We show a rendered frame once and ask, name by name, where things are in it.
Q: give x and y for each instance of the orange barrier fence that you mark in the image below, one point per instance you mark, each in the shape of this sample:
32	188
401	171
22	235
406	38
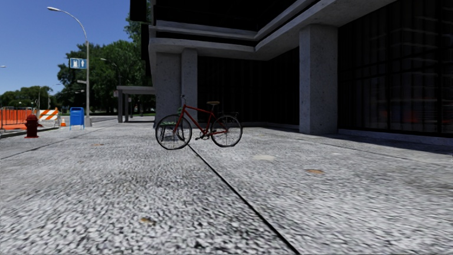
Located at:
14	117

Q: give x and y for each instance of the grey street lamp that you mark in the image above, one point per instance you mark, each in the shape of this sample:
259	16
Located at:
87	78

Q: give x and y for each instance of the pale concrete building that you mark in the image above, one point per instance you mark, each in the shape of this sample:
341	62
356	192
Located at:
318	78

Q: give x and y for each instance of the trees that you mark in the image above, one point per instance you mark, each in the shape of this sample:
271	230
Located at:
106	74

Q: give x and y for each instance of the orange white striped barricade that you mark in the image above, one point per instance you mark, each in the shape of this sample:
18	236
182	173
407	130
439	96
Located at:
48	114

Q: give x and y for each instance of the blue letter box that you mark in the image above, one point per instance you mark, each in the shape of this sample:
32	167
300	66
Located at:
76	115

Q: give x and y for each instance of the black bus shelter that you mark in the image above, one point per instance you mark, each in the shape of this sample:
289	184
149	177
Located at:
124	94

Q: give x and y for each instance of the red bicycle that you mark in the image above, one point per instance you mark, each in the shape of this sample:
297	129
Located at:
198	122

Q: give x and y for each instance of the orange traffic cone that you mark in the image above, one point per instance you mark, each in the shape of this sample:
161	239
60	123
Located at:
63	122

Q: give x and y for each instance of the red fire hydrant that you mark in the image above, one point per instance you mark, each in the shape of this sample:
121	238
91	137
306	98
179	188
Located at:
32	125

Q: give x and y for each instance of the green bench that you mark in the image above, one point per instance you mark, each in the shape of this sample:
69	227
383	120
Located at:
170	124

